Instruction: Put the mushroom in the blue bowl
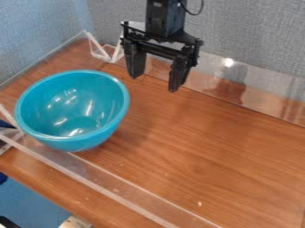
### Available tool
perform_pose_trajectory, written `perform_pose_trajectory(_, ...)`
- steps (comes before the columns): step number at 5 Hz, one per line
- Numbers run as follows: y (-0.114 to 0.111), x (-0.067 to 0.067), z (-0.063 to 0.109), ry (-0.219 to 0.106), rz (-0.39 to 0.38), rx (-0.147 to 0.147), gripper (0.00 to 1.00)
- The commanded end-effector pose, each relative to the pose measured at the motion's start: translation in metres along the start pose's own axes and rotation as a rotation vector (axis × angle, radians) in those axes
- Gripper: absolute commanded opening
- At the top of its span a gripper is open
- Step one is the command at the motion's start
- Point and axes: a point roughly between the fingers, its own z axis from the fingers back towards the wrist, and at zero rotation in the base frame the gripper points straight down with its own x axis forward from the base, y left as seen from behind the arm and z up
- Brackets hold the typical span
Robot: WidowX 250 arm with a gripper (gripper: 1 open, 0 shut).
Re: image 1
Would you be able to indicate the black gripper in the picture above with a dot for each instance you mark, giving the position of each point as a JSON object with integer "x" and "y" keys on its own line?
{"x": 139, "y": 42}

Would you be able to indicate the blue bowl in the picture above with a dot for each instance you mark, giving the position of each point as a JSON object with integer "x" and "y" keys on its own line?
{"x": 72, "y": 109}

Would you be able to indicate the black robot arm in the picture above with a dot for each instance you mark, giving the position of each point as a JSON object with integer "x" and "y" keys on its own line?
{"x": 165, "y": 19}

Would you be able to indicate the clear acrylic back barrier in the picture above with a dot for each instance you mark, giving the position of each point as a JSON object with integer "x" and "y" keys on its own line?
{"x": 260, "y": 89}

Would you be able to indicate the clear acrylic front barrier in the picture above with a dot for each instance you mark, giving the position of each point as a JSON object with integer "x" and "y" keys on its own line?
{"x": 142, "y": 201}

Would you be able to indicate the clear acrylic triangle bracket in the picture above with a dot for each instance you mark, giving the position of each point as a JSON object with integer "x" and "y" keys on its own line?
{"x": 108, "y": 53}

